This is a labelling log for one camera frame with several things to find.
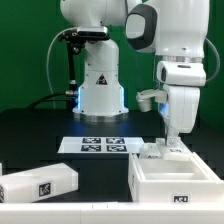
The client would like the long white cabinet top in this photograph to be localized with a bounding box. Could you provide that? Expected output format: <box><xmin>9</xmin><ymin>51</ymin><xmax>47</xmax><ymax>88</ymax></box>
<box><xmin>0</xmin><ymin>163</ymin><xmax>78</xmax><ymax>203</ymax></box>

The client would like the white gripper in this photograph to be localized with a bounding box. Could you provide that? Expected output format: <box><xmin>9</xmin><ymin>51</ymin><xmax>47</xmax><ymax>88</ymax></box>
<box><xmin>159</xmin><ymin>85</ymin><xmax>200</xmax><ymax>147</ymax></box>

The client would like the black camera stand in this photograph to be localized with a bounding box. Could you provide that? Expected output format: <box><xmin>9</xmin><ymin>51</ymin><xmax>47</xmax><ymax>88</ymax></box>
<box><xmin>57</xmin><ymin>25</ymin><xmax>111</xmax><ymax>104</ymax></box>

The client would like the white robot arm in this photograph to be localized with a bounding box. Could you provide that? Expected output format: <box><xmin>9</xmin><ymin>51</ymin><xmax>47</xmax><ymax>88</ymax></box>
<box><xmin>60</xmin><ymin>0</ymin><xmax>209</xmax><ymax>147</ymax></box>

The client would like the white base tag plate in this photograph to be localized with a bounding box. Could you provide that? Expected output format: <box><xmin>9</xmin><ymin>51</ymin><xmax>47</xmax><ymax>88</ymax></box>
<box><xmin>58</xmin><ymin>137</ymin><xmax>144</xmax><ymax>154</ymax></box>

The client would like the grey camera cable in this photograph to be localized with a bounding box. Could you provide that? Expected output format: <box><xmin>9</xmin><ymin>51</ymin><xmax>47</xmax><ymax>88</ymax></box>
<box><xmin>45</xmin><ymin>27</ymin><xmax>78</xmax><ymax>97</ymax></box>

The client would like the white cabinet body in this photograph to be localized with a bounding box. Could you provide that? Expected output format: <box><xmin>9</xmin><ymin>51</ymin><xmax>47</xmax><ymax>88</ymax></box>
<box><xmin>128</xmin><ymin>153</ymin><xmax>224</xmax><ymax>203</ymax></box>

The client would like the small white cabinet door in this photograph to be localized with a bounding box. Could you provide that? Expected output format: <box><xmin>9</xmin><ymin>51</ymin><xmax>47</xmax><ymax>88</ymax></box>
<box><xmin>139</xmin><ymin>143</ymin><xmax>162</xmax><ymax>159</ymax></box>

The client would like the white workspace fence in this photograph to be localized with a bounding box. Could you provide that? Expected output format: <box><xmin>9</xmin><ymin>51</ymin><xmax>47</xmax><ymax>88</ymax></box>
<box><xmin>0</xmin><ymin>199</ymin><xmax>224</xmax><ymax>224</ymax></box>

